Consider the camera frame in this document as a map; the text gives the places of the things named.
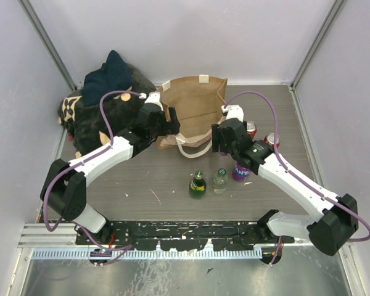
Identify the red Coke can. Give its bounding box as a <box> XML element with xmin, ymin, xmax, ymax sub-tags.
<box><xmin>245</xmin><ymin>121</ymin><xmax>257</xmax><ymax>139</ymax></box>
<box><xmin>264</xmin><ymin>133</ymin><xmax>281</xmax><ymax>147</ymax></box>

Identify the tan canvas tote bag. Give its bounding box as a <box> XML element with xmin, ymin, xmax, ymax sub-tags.
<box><xmin>157</xmin><ymin>75</ymin><xmax>228</xmax><ymax>158</ymax></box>

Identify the purple Fanta can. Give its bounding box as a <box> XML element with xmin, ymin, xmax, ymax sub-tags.
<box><xmin>232</xmin><ymin>162</ymin><xmax>251</xmax><ymax>182</ymax></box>

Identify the clear glass Chang bottle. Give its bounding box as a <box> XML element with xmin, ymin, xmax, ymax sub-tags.
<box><xmin>210</xmin><ymin>168</ymin><xmax>229</xmax><ymax>194</ymax></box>

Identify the green Perrier bottle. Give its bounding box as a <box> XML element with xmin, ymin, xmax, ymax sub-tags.
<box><xmin>189</xmin><ymin>171</ymin><xmax>207</xmax><ymax>199</ymax></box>

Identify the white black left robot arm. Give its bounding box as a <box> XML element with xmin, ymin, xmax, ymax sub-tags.
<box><xmin>41</xmin><ymin>103</ymin><xmax>180</xmax><ymax>244</ymax></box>

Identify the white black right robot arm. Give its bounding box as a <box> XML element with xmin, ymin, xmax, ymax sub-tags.
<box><xmin>212</xmin><ymin>118</ymin><xmax>358</xmax><ymax>256</ymax></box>

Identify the dark blue cloth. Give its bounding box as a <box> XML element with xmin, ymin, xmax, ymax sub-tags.
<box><xmin>81</xmin><ymin>50</ymin><xmax>133</xmax><ymax>107</ymax></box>

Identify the black floral cushion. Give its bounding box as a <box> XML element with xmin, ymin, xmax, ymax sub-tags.
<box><xmin>57</xmin><ymin>66</ymin><xmax>158</xmax><ymax>160</ymax></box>

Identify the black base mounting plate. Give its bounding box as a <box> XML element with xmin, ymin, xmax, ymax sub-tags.
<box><xmin>75</xmin><ymin>220</ymin><xmax>294</xmax><ymax>252</ymax></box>

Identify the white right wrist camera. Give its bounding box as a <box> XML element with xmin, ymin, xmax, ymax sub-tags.
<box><xmin>221</xmin><ymin>105</ymin><xmax>244</xmax><ymax>122</ymax></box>

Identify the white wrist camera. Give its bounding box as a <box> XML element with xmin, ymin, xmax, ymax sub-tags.
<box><xmin>221</xmin><ymin>105</ymin><xmax>244</xmax><ymax>122</ymax></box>
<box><xmin>139</xmin><ymin>91</ymin><xmax>163</xmax><ymax>111</ymax></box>

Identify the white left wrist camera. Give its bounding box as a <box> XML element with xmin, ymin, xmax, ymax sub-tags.
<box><xmin>139</xmin><ymin>91</ymin><xmax>163</xmax><ymax>111</ymax></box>

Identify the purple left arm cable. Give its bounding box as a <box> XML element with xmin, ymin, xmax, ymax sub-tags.
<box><xmin>44</xmin><ymin>90</ymin><xmax>147</xmax><ymax>266</ymax></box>

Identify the aluminium frame rail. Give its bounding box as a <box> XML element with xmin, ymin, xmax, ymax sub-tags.
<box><xmin>17</xmin><ymin>223</ymin><xmax>81</xmax><ymax>247</ymax></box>

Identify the grey slotted cable duct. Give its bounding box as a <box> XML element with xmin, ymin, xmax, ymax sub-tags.
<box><xmin>31</xmin><ymin>247</ymin><xmax>263</xmax><ymax>260</ymax></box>

